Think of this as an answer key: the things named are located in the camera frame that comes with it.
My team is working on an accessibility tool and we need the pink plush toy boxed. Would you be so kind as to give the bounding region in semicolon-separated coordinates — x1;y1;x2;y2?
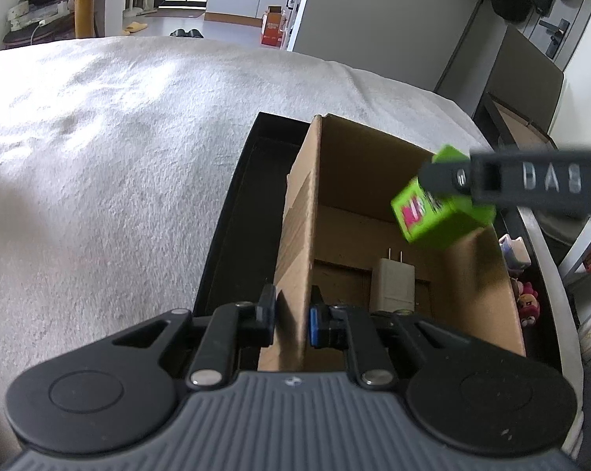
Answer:
511;279;544;327

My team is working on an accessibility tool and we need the black shallow tray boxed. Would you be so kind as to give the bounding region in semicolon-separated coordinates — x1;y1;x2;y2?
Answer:
192;112;588;378

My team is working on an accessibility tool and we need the blue white toy figure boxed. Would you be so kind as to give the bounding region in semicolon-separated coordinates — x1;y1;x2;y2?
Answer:
499;235;532;270

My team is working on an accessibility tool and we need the grey door mat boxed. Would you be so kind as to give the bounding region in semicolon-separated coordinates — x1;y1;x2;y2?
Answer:
146;7;205;18

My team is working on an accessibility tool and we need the black door handle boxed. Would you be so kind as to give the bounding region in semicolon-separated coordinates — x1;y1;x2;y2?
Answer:
538;18;571;57

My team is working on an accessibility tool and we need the white power strip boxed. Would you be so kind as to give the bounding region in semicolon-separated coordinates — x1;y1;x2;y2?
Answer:
6;0;75;27

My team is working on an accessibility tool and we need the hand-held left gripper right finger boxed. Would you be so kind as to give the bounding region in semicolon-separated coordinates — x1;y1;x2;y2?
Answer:
308;285;469;391

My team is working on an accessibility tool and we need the grey upholstered panel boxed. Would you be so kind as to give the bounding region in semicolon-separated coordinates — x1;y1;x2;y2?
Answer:
435;24;566;133

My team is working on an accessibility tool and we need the brown cardboard box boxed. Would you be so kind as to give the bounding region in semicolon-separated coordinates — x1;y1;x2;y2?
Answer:
257;114;527;372

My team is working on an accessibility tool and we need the orange cardboard box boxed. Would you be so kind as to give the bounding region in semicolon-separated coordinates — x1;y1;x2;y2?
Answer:
261;6;287;47

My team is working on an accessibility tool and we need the green toy trash bin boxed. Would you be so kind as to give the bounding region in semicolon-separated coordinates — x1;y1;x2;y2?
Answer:
391;144;497;247

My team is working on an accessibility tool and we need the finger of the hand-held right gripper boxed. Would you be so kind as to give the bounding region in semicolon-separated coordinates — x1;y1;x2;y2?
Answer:
417;150;591;217

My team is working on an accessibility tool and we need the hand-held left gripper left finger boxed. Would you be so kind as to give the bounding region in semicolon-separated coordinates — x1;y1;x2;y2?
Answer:
110;283;277;391

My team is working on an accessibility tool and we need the white charger plug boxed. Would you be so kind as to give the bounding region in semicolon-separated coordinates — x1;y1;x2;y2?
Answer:
371;249;416;314

